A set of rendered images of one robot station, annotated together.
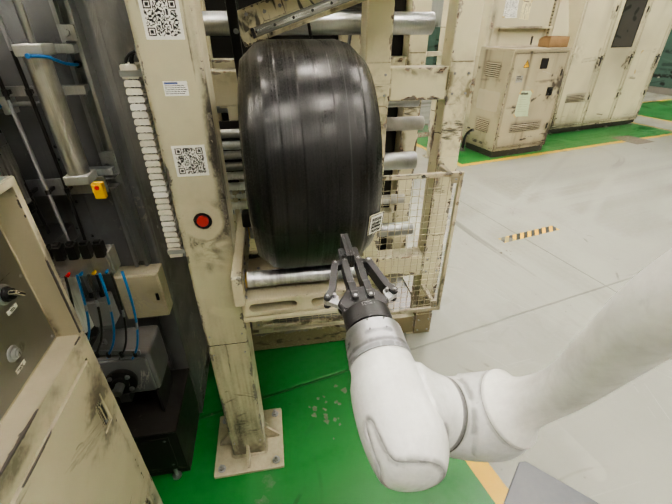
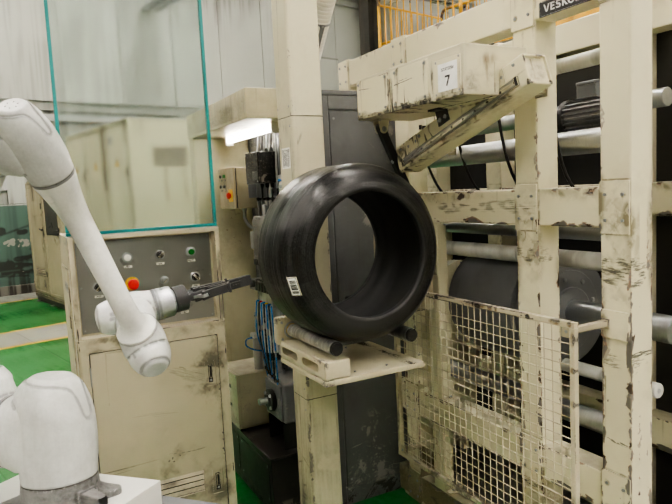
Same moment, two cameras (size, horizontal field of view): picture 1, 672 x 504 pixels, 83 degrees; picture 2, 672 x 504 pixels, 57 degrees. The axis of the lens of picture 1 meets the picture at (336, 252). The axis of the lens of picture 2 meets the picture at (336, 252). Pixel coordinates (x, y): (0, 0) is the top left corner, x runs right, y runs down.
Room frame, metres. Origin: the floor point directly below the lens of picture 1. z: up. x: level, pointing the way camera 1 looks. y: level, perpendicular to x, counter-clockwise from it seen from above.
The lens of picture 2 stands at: (0.34, -1.86, 1.39)
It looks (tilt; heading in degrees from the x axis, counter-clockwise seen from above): 6 degrees down; 72
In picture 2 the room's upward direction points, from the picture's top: 3 degrees counter-clockwise
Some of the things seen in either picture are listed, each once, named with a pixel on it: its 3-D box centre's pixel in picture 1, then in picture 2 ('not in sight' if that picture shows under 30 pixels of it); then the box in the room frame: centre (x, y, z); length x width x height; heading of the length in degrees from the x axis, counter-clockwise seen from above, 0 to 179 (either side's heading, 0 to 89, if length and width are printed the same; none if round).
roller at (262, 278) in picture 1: (307, 274); (312, 338); (0.88, 0.08, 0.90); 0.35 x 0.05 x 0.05; 100
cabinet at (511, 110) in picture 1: (514, 101); not in sight; (5.24, -2.32, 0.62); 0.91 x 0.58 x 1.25; 112
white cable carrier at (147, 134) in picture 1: (159, 170); not in sight; (0.91, 0.44, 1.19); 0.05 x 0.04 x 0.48; 10
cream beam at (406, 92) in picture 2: not in sight; (432, 88); (1.33, 0.03, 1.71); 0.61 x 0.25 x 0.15; 100
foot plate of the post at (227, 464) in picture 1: (250, 438); not in sight; (0.95, 0.36, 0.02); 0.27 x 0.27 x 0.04; 10
